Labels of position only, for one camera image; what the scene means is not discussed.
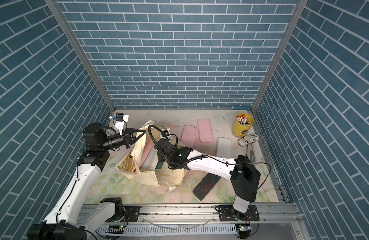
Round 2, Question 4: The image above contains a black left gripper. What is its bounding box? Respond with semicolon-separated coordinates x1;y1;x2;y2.
100;128;146;151

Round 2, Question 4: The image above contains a pink pencil case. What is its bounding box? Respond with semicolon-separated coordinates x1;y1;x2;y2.
197;119;213;143
181;125;197;148

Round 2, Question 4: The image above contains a floral cream canvas bag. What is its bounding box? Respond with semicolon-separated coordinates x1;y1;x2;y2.
115;121;186;191

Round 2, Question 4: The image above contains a black pencil case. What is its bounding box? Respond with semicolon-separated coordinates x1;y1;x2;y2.
192;173;221;201

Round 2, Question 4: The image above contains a white pencil case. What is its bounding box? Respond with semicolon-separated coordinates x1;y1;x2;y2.
216;137;231;159

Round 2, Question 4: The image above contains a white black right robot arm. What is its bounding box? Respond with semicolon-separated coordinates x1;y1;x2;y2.
153;138;260;221

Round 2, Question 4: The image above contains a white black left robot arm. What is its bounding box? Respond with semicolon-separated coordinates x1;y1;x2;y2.
27;123;146;240

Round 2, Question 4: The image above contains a dark green case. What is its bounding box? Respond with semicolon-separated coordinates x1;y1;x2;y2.
155;162;164;170

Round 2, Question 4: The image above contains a yellow pen cup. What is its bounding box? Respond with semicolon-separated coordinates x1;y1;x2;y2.
232;113;254;138

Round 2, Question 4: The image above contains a silver pen on table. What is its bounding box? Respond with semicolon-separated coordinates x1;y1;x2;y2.
250;145;256;163

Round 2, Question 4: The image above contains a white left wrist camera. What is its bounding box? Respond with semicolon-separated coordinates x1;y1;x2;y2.
109;113;129;135

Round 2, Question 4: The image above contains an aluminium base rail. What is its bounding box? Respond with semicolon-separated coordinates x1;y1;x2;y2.
43;202;311;240

